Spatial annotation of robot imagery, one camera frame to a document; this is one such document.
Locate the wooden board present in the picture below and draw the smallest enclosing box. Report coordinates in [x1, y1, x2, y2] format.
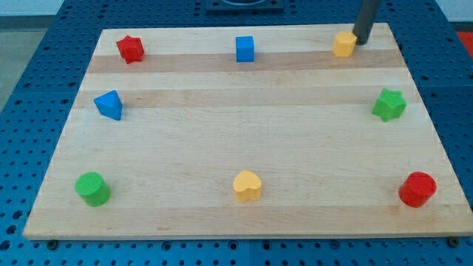
[24, 23, 472, 241]

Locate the yellow hexagon block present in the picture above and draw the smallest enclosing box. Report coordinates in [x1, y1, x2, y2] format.
[332, 31, 358, 58]

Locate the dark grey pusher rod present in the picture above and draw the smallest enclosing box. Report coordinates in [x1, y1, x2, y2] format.
[352, 0, 381, 46]

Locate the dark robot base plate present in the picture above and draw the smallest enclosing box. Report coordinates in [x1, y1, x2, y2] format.
[204, 0, 285, 12]

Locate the red cylinder block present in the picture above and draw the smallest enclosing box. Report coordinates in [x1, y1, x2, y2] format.
[398, 171, 437, 208]

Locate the red star block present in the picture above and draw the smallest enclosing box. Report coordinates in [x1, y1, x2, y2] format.
[116, 35, 144, 64]

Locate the blue cube block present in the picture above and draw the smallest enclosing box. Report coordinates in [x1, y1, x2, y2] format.
[235, 36, 254, 63]

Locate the green star block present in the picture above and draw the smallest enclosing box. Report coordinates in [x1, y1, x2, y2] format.
[372, 88, 406, 122]

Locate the yellow heart block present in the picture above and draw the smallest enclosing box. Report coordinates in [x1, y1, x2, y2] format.
[232, 170, 262, 202]

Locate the blue triangle block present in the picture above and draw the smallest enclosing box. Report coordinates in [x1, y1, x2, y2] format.
[93, 90, 123, 120]

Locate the green cylinder block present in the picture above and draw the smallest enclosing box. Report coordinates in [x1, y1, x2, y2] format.
[75, 172, 111, 207]

